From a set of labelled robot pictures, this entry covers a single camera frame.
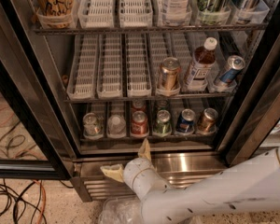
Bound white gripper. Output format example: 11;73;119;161
100;138;171;200

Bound clear water bottle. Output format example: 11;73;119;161
108;115;126;135

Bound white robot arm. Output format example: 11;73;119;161
99;141;280;224

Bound silver can bottom shelf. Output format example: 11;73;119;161
83;112;102;136

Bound white tray shelf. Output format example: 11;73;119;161
96;34;123;98
77;0;116;29
125;34;152;97
119;0;153;27
66;35;98;100

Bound copper can bottom shelf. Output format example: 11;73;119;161
197;108;218;133

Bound gold can middle shelf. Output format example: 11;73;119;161
157;57;181;91

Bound glass fridge door left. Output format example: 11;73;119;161
0;0;77;179

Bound glass fridge door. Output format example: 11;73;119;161
0;0;77;179
217;20;280;166

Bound stainless fridge cabinet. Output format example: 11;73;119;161
3;0;280;203

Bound brown tea bottle white cap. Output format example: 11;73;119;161
184;37;217;91

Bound glass fridge door right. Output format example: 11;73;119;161
217;20;280;166

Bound white tray top shelf right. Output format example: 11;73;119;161
119;0;153;27

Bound white tray top shelf left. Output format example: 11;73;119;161
77;0;116;29

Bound white labelled bottle top shelf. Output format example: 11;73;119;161
162;0;190;26

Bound green can top shelf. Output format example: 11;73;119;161
193;0;231;25

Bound blue can top shelf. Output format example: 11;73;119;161
232;0;260;24

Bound red soda can front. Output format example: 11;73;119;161
132;111;147;135

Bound red soda can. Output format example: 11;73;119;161
131;100;147;113
132;111;147;135

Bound green soda can front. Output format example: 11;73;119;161
153;110;171;136

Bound green soda can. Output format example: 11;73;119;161
153;110;171;136
155;100;169;111

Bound clear plastic bag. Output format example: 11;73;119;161
97;196;203;224

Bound red soda can rear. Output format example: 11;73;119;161
131;100;147;113

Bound green soda can rear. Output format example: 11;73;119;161
155;100;169;111

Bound blue soda can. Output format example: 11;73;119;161
175;109;195;133

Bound blue silver slim can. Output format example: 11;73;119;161
215;55;245;87

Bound orange LaCroix can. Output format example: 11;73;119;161
37;0;75;29

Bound middle wire shelf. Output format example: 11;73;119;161
64;91;235;104

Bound wire shelf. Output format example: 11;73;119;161
33;23;268;35
64;91;235;104
80;134;215;142

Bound bottom wire shelf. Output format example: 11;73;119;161
80;134;215;142

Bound orange cable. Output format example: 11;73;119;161
31;179;48;224

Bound black cables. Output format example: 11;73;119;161
0;178;48;224

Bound top wire shelf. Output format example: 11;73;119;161
33;23;268;35

